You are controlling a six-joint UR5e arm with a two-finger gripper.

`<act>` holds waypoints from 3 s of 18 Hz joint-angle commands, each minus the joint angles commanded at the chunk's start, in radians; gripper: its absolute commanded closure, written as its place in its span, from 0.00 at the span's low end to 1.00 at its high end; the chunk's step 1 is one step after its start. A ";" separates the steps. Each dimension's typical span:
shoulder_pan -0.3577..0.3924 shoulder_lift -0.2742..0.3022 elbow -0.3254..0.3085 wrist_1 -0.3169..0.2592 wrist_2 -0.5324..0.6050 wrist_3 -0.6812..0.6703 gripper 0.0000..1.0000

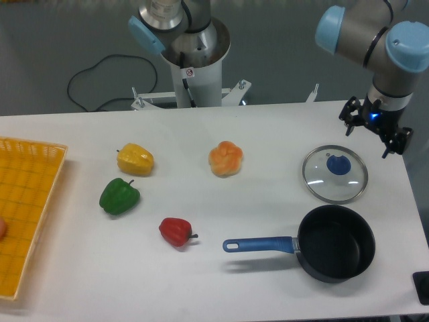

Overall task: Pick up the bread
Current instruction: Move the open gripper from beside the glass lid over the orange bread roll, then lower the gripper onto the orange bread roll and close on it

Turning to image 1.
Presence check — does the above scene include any glass lid with blue knob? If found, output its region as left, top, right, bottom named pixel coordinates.
left=302, top=145, right=369, bottom=205

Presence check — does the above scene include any black device at table corner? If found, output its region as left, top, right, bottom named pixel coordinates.
left=412, top=271, right=429, bottom=305

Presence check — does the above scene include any silver blue-capped robot arm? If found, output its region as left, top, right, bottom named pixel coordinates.
left=128, top=1, right=428, bottom=154

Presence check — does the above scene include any black cable on floor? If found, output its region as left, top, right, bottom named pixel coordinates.
left=67, top=54, right=158, bottom=113

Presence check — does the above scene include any green bell pepper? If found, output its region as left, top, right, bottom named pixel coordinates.
left=99, top=178, right=141, bottom=215

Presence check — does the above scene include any black saucepan with blue handle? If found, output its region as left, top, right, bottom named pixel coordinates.
left=223, top=205, right=375, bottom=284

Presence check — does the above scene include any yellow woven basket tray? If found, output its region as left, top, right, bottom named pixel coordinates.
left=1, top=137, right=68, bottom=301

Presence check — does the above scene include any yellow bell pepper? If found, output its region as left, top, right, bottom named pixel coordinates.
left=117, top=143, right=155, bottom=176

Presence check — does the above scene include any orange knotted bread roll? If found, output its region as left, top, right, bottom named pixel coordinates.
left=208, top=141, right=243, bottom=177

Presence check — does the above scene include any red bell pepper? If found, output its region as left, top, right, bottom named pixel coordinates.
left=159, top=217, right=198, bottom=248

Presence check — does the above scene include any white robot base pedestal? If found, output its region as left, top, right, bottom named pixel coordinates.
left=162, top=18, right=231, bottom=108

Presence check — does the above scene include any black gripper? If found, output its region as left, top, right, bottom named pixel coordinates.
left=339, top=92, right=413, bottom=158

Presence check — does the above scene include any white metal table frame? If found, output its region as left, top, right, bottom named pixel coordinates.
left=130, top=79, right=320, bottom=111

